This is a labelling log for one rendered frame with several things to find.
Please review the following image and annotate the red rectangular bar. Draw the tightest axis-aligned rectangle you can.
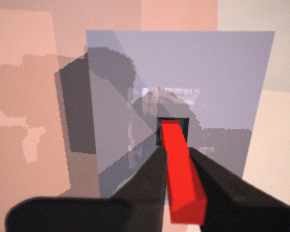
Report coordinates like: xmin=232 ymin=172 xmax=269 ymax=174
xmin=161 ymin=120 xmax=207 ymax=225

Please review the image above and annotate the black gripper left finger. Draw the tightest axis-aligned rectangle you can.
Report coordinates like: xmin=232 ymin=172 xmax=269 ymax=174
xmin=5 ymin=146 xmax=168 ymax=232

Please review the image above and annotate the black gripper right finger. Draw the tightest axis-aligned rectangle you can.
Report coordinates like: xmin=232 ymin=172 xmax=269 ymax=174
xmin=188 ymin=147 xmax=290 ymax=232

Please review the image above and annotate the grey sloped panel with square hole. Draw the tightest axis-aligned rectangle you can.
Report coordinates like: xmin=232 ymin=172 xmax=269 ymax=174
xmin=86 ymin=30 xmax=276 ymax=198

